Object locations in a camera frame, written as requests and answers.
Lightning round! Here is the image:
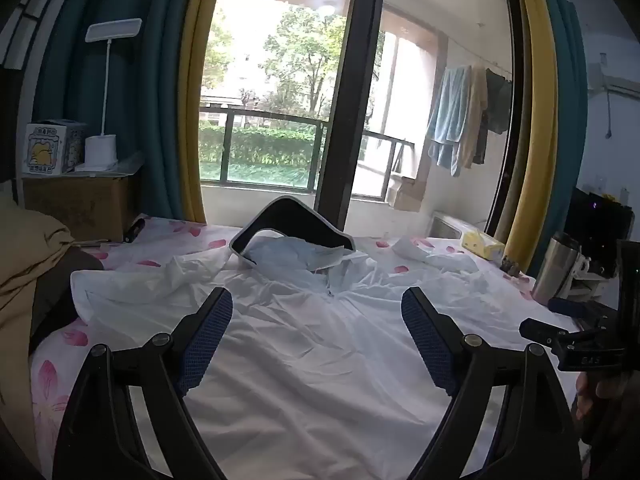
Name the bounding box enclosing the white mug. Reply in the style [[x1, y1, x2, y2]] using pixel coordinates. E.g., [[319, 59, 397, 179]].
[[560, 255, 592, 301]]

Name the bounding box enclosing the steel thermos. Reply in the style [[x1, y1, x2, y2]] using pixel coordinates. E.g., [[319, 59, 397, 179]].
[[531, 232, 581, 306]]

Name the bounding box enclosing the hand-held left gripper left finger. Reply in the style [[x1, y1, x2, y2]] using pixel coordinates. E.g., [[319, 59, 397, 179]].
[[52, 287, 234, 480]]

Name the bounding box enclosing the white desk lamp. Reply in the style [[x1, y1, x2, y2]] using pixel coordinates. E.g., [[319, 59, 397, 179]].
[[82, 17, 143, 172]]

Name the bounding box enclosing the small black cylinder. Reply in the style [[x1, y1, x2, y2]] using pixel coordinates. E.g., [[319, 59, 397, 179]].
[[124, 217, 147, 244]]

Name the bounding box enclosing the person's right hand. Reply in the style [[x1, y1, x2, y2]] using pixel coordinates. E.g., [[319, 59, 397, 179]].
[[574, 372, 640, 448]]

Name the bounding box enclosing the yellow tissue pack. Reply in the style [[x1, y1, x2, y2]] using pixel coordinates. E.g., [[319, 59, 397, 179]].
[[461, 230, 506, 262]]

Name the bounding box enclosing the balcony railing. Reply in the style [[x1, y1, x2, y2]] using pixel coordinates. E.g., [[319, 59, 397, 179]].
[[199, 105, 417, 202]]

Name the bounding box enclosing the balcony cardboard box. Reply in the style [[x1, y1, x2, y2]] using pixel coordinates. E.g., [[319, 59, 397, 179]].
[[387, 172, 431, 211]]

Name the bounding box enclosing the cartoon printed box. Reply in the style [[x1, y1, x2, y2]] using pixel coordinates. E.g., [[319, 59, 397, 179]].
[[22, 119, 88, 176]]

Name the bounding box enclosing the yellow curtain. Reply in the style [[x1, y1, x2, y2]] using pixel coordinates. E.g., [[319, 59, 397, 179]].
[[177, 0, 228, 224], [505, 0, 562, 272]]

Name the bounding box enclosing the black electronic device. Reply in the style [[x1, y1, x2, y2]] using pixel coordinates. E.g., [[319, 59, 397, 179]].
[[570, 187, 636, 282]]

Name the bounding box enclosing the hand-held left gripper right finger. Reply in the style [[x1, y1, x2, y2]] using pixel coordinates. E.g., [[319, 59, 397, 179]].
[[401, 287, 583, 480]]

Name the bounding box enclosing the teal curtain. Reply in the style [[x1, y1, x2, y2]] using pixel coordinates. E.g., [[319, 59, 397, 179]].
[[530, 0, 590, 277], [30, 0, 201, 222]]

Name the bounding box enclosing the light blue hanging towel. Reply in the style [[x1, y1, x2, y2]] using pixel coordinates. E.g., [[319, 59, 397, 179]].
[[425, 65, 473, 178]]

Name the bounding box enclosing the tan blanket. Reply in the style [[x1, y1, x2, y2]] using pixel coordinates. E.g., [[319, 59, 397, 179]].
[[0, 192, 77, 411]]

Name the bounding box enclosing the brown cardboard box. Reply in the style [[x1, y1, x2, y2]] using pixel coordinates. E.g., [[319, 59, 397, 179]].
[[22, 167, 146, 243]]

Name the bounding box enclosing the pink floral bed sheet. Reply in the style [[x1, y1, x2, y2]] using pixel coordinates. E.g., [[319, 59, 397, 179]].
[[30, 215, 537, 480]]

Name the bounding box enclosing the dark hanging garment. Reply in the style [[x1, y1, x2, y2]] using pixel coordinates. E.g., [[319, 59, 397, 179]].
[[472, 69, 514, 165]]

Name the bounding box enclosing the dark brown cloth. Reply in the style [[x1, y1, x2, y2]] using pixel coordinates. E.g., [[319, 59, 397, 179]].
[[30, 247, 108, 356]]

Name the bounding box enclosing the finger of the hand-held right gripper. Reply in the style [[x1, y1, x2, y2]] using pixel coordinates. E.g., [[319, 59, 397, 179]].
[[519, 318, 583, 348], [548, 297, 621, 319]]

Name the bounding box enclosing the black curved board white rim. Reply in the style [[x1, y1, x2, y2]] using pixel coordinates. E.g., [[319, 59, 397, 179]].
[[229, 196, 356, 273]]

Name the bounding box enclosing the dark door side frame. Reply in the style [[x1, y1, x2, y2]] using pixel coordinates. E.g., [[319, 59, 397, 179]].
[[485, 0, 527, 239]]

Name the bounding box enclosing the dark sliding door frame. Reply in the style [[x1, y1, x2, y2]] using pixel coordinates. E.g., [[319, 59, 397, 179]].
[[315, 0, 388, 235]]

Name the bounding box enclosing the beige hanging garment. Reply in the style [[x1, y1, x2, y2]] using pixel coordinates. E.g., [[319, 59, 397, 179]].
[[457, 65, 489, 170]]

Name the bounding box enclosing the white outdoor air conditioner unit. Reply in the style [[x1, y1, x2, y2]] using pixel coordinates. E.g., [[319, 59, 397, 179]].
[[430, 210, 488, 241]]

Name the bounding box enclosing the green hedge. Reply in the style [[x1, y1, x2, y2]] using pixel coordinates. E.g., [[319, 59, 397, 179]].
[[199, 122, 322, 170]]

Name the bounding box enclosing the large white garment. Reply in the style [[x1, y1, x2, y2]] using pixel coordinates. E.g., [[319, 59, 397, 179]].
[[70, 234, 546, 480]]

